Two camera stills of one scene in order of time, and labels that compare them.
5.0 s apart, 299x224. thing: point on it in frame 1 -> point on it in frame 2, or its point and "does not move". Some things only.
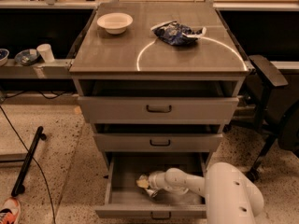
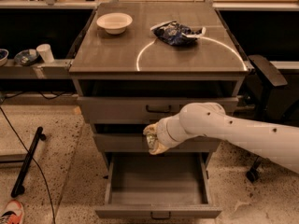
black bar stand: (18, 187) does not move
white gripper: (153, 180) -> (162, 134)
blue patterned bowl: (27, 57) does not move
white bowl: (115, 23) does not move
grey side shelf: (58, 68) does not move
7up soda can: (150, 192) -> (150, 140)
